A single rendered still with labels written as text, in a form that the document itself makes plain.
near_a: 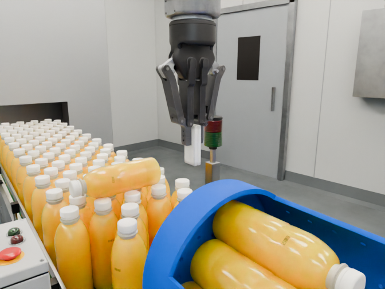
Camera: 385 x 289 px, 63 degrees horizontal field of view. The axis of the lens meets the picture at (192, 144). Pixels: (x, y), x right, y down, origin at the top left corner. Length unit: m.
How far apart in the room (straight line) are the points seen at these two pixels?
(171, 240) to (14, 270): 0.27
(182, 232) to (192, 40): 0.28
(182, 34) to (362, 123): 3.35
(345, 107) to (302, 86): 0.55
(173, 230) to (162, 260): 0.04
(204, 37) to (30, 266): 0.46
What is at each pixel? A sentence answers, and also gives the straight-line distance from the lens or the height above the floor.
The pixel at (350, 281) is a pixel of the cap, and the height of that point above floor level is 1.18.
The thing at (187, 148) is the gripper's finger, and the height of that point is 1.28.
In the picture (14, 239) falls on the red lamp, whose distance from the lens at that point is 0.69.
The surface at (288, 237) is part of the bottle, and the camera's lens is 0.44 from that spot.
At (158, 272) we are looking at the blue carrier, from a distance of 0.47.
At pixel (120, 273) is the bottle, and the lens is 0.68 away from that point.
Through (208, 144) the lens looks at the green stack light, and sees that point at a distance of 1.05.
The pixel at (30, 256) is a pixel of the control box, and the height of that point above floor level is 1.10.
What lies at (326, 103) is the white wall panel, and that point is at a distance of 3.86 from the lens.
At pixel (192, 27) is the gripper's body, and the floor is 1.47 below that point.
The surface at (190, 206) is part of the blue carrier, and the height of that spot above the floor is 1.22.
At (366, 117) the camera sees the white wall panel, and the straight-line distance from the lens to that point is 3.73.
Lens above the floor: 1.41
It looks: 13 degrees down
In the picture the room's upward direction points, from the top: straight up
